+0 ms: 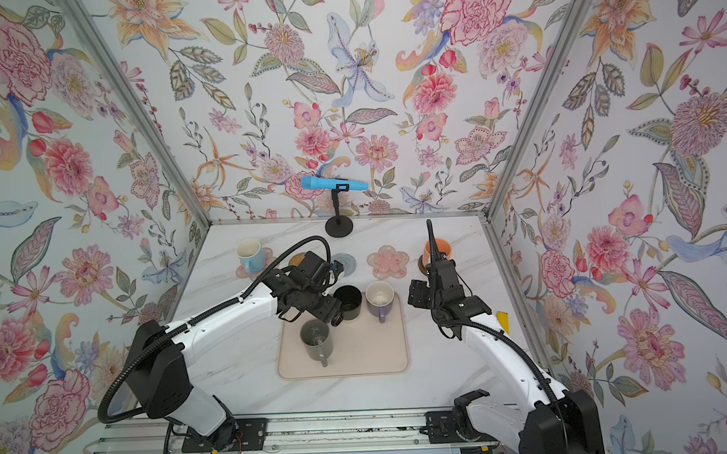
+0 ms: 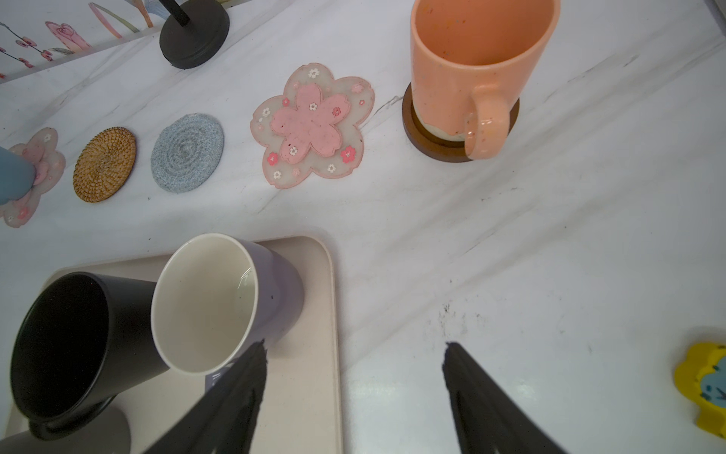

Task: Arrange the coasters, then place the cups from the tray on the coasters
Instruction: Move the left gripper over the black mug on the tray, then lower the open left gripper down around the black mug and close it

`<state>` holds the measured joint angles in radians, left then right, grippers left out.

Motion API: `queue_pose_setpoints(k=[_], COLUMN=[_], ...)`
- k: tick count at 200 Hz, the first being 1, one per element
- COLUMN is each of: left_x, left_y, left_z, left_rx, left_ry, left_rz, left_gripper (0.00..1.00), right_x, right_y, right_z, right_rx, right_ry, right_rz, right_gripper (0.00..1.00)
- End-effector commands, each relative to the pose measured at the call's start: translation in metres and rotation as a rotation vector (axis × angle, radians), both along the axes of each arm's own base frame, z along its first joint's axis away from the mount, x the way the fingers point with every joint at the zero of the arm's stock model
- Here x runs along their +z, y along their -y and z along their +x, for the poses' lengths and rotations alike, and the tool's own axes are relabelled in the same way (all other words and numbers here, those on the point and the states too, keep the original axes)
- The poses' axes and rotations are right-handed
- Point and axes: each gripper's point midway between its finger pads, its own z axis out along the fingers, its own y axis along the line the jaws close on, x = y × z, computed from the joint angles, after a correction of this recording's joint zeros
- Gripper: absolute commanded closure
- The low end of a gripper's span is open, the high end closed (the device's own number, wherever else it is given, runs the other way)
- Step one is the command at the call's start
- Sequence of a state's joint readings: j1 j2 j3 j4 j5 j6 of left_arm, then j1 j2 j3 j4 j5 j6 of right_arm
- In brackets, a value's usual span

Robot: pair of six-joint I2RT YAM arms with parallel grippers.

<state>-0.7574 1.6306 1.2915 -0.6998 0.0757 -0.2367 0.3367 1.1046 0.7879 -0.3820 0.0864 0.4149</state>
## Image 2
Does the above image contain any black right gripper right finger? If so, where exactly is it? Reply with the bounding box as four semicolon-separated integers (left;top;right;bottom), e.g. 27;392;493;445
442;342;563;453

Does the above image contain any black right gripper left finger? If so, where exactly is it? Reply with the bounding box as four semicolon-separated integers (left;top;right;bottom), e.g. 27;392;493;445
147;342;268;453

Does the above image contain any black cup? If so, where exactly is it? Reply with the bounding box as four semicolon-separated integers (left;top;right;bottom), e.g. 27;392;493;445
9;272;168;441

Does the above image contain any brown wooden round coaster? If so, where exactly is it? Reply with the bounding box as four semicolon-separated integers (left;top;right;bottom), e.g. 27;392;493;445
403;74;520;163

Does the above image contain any blue woven round coaster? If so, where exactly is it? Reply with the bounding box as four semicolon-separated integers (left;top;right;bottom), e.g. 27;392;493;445
150;113;224;194

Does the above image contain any woven rattan round coaster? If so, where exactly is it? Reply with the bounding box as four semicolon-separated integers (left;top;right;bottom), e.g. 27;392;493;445
73;127;137;204

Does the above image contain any light blue cup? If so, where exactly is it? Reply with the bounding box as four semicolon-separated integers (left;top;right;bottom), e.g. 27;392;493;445
0;148;36;205

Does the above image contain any orange cup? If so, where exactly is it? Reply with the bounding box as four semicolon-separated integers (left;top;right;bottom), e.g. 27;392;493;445
410;1;562;161

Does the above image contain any grey cup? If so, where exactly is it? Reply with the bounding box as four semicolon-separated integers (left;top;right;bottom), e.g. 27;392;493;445
1;408;132;454

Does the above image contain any white cup with purple outside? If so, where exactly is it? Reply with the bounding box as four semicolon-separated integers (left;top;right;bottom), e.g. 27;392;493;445
150;233;304;376

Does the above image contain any pink flower silicone coaster right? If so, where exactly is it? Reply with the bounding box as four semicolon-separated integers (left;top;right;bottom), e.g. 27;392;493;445
251;62;375;189

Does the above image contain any pink flower silicone coaster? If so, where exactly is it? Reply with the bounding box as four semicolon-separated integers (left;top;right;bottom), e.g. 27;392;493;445
1;128;65;228
251;62;375;189

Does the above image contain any pink flower silicone coaster left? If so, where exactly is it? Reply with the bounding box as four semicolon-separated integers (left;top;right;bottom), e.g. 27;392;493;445
1;128;65;228

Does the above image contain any beige silicone tray mat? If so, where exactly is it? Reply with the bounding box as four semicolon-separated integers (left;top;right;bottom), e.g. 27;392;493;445
76;239;342;453

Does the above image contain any black microphone stand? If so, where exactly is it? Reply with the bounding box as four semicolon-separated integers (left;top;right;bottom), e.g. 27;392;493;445
160;0;230;69

